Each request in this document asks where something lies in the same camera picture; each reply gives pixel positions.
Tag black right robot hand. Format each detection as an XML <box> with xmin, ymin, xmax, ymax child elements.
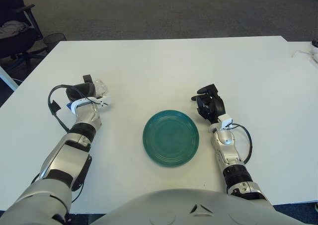
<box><xmin>190</xmin><ymin>83</ymin><xmax>226</xmax><ymax>124</ymax></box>

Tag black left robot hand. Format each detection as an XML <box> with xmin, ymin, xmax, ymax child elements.
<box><xmin>65</xmin><ymin>74</ymin><xmax>98</xmax><ymax>102</ymax></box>

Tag clear bottle with blue cap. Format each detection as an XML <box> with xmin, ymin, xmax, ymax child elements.
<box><xmin>66</xmin><ymin>78</ymin><xmax>110</xmax><ymax>109</ymax></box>

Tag green round plate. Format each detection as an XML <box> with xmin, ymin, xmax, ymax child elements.
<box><xmin>142</xmin><ymin>110</ymin><xmax>200</xmax><ymax>168</ymax></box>

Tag black mesh wastebasket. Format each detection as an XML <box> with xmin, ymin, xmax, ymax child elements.
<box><xmin>43</xmin><ymin>32</ymin><xmax>68</xmax><ymax>53</ymax></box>

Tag black office chair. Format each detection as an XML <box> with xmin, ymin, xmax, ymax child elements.
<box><xmin>0</xmin><ymin>0</ymin><xmax>48</xmax><ymax>73</ymax></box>

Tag grey cloth on chair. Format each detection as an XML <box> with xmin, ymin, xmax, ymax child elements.
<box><xmin>0</xmin><ymin>20</ymin><xmax>31</xmax><ymax>36</ymax></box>

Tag grey robot torso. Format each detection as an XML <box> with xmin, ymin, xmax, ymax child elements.
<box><xmin>90</xmin><ymin>189</ymin><xmax>299</xmax><ymax>225</ymax></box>

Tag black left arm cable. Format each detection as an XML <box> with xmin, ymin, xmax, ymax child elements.
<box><xmin>48</xmin><ymin>85</ymin><xmax>86</xmax><ymax>205</ymax></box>

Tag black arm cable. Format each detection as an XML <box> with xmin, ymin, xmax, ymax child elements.
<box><xmin>232</xmin><ymin>124</ymin><xmax>253</xmax><ymax>165</ymax></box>
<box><xmin>48</xmin><ymin>85</ymin><xmax>86</xmax><ymax>205</ymax></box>

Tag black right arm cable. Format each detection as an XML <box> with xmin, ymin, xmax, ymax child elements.
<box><xmin>232</xmin><ymin>124</ymin><xmax>253</xmax><ymax>165</ymax></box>

